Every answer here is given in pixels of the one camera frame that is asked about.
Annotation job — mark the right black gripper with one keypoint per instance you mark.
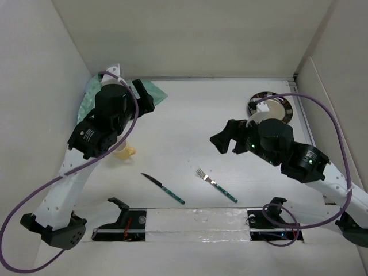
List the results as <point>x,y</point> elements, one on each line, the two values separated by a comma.
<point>234,128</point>

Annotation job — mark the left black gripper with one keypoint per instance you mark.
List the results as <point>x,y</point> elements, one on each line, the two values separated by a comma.
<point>145,102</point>

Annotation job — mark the fork with green handle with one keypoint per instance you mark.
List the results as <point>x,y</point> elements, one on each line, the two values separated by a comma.
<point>207,179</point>

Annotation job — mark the green satin cloth placemat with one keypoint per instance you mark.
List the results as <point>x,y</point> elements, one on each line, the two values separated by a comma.
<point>94,86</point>

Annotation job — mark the dark rimmed dinner plate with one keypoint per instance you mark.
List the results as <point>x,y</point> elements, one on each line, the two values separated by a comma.
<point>279,107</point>

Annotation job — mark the yellow ceramic mug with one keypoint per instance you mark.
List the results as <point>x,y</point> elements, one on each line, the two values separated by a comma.
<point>124,151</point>

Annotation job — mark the knife with green handle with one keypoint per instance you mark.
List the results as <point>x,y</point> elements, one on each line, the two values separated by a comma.
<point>166,190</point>

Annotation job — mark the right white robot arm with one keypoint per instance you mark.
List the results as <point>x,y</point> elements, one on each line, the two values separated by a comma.
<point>273,141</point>

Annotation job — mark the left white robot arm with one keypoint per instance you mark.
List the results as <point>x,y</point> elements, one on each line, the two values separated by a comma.
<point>54,220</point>

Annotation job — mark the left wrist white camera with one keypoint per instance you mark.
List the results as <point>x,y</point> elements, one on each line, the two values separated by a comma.
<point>115,69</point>

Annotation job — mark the wrist white camera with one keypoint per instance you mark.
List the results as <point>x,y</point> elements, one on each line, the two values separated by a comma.
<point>115,69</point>
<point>259,112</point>

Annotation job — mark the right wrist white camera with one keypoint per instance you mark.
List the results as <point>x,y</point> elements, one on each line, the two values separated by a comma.
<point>259,112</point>

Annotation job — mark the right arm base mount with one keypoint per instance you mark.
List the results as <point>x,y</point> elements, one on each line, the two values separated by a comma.
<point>263,230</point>

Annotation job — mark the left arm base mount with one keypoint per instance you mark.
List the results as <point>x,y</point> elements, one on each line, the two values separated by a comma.
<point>129,226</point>

